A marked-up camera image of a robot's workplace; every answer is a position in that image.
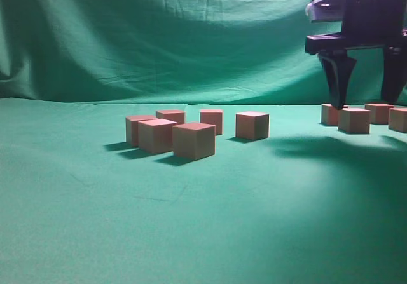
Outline right-column pink cube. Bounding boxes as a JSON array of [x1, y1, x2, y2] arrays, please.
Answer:
[[388, 107, 407, 133], [364, 103, 394, 125]]

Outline pink cube placed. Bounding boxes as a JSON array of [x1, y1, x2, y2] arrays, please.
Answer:
[[200, 109, 223, 135], [235, 111, 270, 140], [156, 109, 186, 125]]

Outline left-column pink cube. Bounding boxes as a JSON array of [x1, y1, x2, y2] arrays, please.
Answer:
[[138, 119, 177, 154], [172, 122, 216, 161], [321, 104, 339, 126], [338, 108, 370, 134]]

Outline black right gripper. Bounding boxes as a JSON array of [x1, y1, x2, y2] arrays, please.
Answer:
[[305, 0, 406, 110]]

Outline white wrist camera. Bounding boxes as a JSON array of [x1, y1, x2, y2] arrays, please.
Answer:
[[305, 0, 345, 23]]

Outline far right-column pink cube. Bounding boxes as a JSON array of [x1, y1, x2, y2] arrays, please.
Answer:
[[364, 103, 394, 125]]

